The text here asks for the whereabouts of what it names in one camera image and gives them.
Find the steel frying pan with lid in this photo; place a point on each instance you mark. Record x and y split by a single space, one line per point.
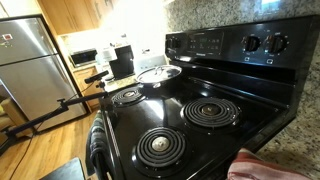
158 76

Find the white toaster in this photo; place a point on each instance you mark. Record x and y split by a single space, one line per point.
145 62

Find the black coffee maker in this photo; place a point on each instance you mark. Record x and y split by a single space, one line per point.
123 66

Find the near right coil burner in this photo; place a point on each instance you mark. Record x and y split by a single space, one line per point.
211 113

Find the near left coil burner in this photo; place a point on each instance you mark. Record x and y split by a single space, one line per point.
161 152

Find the black electric stove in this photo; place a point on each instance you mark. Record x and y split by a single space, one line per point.
223 89

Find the wooden base cabinet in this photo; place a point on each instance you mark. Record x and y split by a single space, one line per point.
80 75

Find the silver microwave oven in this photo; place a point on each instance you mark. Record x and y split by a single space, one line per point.
83 57

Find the red white striped cloth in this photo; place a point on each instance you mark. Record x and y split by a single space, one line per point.
248 166

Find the wooden upper cabinets far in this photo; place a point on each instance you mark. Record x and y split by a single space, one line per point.
70 16

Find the stainless steel refrigerator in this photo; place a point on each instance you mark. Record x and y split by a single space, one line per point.
34 72

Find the black camera on stand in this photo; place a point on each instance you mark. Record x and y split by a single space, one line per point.
96 77

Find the grey towel on oven handle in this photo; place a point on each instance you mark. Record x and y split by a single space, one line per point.
96 148

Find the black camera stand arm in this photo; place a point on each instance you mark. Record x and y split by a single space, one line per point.
63 107

